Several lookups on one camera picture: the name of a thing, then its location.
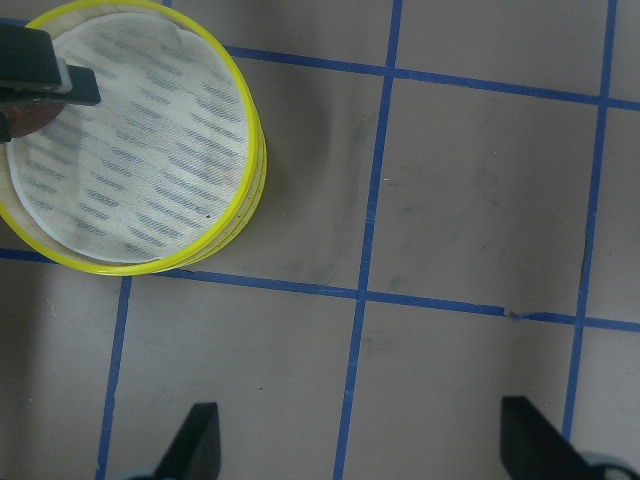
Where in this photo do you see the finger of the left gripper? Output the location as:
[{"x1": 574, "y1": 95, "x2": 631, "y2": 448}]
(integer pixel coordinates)
[
  {"x1": 1, "y1": 24, "x2": 101, "y2": 106},
  {"x1": 0, "y1": 111, "x2": 11, "y2": 143}
]

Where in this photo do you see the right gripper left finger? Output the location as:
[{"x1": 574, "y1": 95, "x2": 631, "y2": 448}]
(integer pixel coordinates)
[{"x1": 151, "y1": 402, "x2": 221, "y2": 479}]

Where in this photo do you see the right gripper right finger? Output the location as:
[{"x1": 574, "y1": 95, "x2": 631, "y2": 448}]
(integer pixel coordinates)
[{"x1": 500, "y1": 396, "x2": 606, "y2": 480}]

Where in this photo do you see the brown steamed bun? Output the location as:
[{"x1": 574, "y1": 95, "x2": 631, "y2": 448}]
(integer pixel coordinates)
[{"x1": 1, "y1": 103, "x2": 65, "y2": 140}]

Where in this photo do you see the yellow rimmed steamer with liner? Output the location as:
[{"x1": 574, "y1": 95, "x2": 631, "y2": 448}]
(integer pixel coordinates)
[{"x1": 1, "y1": 1, "x2": 267, "y2": 276}]

